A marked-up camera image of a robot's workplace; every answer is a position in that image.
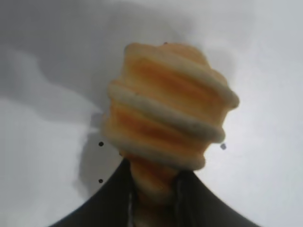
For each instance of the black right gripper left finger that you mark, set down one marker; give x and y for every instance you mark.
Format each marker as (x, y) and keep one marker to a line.
(113, 203)

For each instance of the long striped bread loaf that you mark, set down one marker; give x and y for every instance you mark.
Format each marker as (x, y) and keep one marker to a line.
(165, 106)

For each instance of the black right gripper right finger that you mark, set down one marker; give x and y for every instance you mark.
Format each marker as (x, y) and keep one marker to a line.
(201, 208)

